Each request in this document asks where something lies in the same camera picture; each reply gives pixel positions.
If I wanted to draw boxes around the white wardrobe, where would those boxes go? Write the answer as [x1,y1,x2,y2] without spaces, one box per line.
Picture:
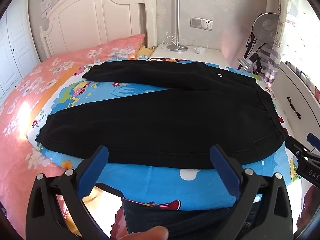
[0,0,41,101]

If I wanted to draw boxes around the white lamp cable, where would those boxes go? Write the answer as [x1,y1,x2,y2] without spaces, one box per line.
[161,36,181,51]

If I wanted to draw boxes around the silver lamp stand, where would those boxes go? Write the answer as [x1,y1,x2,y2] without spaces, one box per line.
[166,0,188,53]

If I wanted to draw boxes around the grey standing fan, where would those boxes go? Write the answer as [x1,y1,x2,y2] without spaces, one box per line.
[237,12,279,71]

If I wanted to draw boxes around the paper note on wall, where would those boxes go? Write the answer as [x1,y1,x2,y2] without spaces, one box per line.
[40,0,52,18]

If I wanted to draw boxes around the white nightstand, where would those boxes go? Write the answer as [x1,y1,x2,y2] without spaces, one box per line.
[150,44,241,71]

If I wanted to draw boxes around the white charger with cable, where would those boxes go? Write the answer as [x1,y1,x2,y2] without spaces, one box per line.
[187,46,208,55]

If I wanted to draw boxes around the patterned curtain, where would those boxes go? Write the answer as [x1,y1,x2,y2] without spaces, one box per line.
[259,0,320,86]

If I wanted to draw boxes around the white dresser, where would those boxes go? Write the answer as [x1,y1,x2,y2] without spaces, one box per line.
[271,61,320,153]

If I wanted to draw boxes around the black dresser handle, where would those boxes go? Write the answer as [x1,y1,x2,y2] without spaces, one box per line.
[287,97,304,121]

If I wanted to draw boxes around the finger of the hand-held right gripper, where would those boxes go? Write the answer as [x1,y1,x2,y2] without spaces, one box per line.
[285,135,311,157]
[307,133,320,153]

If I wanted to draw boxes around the person's dark trouser legs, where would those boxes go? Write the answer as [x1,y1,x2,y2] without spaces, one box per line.
[122,200,263,240]

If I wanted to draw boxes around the person's left hand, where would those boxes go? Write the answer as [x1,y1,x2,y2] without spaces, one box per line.
[117,226,169,240]

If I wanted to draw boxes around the yellow pillow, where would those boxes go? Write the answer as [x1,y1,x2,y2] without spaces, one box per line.
[136,45,155,58]

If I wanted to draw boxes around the pink floral bedsheet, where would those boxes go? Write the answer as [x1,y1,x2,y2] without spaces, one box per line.
[0,34,146,240]

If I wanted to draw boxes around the blue cartoon printed blanket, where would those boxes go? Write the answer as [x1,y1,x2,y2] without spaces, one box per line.
[26,56,310,212]

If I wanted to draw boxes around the white wooden headboard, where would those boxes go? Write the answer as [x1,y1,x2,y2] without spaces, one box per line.
[39,0,157,61]

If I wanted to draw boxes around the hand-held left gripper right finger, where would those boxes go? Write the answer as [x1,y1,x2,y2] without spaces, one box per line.
[209,144,293,240]

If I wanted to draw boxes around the grey wall outlet panel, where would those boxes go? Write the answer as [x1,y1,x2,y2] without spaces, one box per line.
[190,17,214,31]

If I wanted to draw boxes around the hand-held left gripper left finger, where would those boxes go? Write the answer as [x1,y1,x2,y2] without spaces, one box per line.
[26,145,110,240]

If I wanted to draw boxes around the black pants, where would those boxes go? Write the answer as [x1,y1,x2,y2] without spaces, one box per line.
[35,60,288,170]

